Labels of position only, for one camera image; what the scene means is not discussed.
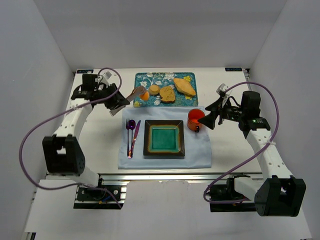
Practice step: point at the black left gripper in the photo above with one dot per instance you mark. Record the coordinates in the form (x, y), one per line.
(113, 97)

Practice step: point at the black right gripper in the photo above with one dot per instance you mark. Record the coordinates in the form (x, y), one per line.
(219, 112)

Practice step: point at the metal tongs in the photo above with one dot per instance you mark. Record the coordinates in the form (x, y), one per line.
(138, 91)

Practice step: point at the round orange bread roll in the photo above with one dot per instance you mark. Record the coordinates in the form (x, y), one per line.
(145, 96)

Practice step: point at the small pale round bun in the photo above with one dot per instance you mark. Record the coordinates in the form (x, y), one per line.
(154, 90)

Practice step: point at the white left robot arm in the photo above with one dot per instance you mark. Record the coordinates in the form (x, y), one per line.
(62, 152)

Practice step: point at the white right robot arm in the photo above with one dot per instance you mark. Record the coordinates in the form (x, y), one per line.
(281, 194)

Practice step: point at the long golden bread loaf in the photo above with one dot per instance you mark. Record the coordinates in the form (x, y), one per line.
(184, 87)

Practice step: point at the brown bread slice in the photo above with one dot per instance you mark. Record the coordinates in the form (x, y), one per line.
(167, 94)

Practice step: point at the orange mug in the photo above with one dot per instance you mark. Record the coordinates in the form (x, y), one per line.
(193, 119)

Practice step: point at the purple metallic fork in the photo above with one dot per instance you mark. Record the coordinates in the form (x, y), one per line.
(128, 127)

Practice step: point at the purple metallic spoon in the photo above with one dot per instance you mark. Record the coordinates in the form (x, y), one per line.
(132, 126)

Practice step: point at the purple metallic knife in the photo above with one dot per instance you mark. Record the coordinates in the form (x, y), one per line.
(136, 132)

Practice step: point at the teal floral tray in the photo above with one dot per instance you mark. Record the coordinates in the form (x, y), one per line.
(164, 79)

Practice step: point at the light blue cloth napkin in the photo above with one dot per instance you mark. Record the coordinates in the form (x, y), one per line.
(197, 146)

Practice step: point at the right blue table label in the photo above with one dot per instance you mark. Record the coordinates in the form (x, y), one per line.
(233, 69)

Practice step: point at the blue table label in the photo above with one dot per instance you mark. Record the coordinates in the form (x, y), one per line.
(84, 71)
(233, 69)

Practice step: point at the left blue table label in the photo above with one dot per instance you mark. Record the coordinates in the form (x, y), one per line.
(84, 71)

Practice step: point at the square teal glazed plate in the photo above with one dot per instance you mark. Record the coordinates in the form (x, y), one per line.
(164, 138)

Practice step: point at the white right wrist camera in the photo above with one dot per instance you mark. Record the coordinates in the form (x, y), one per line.
(223, 91)

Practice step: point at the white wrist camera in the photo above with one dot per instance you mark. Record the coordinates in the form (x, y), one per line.
(102, 80)
(223, 91)

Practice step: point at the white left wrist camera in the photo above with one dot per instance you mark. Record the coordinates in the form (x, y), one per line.
(102, 80)

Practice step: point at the aluminium front rail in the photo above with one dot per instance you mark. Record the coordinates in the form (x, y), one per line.
(157, 177)

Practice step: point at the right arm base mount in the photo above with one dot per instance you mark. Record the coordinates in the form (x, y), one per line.
(226, 192)

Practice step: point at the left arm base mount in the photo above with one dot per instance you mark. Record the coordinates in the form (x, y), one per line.
(88, 198)

